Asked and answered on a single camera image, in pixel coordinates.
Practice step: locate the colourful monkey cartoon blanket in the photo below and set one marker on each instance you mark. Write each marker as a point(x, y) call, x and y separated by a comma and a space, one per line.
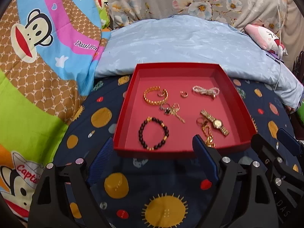
point(49, 53)

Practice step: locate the red jewelry tray box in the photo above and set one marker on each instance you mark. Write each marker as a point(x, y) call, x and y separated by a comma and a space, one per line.
point(156, 86)

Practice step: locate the pink cartoon plush pillow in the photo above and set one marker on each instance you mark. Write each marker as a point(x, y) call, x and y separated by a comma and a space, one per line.
point(266, 39)

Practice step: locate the gold wrist watch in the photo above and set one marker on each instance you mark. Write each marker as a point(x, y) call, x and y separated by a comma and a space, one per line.
point(217, 123)

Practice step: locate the light blue pillow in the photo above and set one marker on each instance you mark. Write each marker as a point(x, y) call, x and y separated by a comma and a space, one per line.
point(183, 38)

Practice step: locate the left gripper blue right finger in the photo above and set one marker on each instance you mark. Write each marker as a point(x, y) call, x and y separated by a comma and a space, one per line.
point(207, 162)

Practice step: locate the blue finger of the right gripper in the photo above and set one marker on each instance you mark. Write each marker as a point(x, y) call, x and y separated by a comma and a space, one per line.
point(288, 141)

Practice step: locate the navy planet pattern bedsheet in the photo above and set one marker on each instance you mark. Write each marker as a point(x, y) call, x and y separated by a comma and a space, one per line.
point(127, 185)

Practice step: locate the small gold chain pendant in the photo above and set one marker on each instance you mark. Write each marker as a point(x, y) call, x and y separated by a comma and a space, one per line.
point(173, 110)

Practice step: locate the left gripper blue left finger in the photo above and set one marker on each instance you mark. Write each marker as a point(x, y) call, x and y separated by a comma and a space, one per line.
point(97, 160)

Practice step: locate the grey floral bedsheet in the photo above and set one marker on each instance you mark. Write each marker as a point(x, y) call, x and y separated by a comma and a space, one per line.
point(280, 16)

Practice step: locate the gold hoop earring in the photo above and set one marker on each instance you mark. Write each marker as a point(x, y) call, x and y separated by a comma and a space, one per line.
point(183, 94)

